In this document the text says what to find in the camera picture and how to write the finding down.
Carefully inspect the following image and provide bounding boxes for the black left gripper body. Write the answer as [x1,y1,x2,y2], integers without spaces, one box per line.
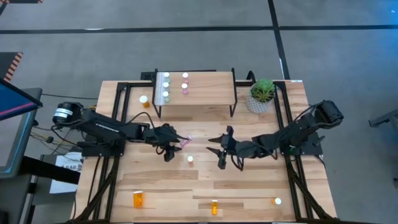
[148,123,177,163]

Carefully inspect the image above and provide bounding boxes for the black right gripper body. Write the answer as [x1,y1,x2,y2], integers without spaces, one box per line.
[217,125,241,170]

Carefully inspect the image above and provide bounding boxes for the large orange pill bottle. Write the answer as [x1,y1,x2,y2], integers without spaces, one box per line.
[132,190,145,209]

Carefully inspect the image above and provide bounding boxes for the potted plant triangle-patterned pot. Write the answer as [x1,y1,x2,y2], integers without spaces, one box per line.
[244,77,277,114]

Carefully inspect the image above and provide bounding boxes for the white printed paper sheet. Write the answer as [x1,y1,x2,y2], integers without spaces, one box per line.
[49,151,84,194]

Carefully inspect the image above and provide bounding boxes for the dark grey desk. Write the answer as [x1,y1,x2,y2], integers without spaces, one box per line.
[0,88,81,224]

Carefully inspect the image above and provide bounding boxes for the computer monitor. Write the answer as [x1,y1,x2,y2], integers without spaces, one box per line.
[0,77,44,122]

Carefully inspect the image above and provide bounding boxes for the grey metal stand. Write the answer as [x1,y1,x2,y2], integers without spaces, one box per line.
[368,108,398,128]

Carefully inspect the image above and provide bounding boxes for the black mat hazard stripes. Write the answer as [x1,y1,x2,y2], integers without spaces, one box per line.
[0,52,24,83]

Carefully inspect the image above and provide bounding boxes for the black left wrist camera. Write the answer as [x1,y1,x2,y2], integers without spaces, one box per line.
[152,126,170,144]

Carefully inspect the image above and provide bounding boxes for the wooden shelf black metal frame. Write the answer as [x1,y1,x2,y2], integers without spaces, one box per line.
[153,67,239,119]

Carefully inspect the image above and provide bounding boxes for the black aluminium table frame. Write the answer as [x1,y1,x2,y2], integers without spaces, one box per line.
[70,79,339,224]

